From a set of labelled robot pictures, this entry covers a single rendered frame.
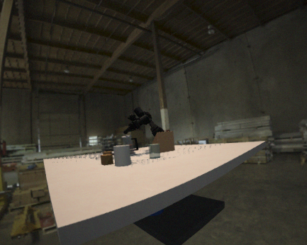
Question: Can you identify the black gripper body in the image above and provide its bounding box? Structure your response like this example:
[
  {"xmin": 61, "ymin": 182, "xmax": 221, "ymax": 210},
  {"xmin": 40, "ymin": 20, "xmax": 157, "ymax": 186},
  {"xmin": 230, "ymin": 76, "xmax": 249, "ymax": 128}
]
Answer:
[{"xmin": 132, "ymin": 118, "xmax": 144, "ymax": 129}]

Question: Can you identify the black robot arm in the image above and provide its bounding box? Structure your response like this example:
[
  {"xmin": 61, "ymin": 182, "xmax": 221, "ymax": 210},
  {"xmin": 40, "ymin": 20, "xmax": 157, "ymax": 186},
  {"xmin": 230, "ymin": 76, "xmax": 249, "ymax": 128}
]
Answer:
[{"xmin": 128, "ymin": 107, "xmax": 164, "ymax": 136}]

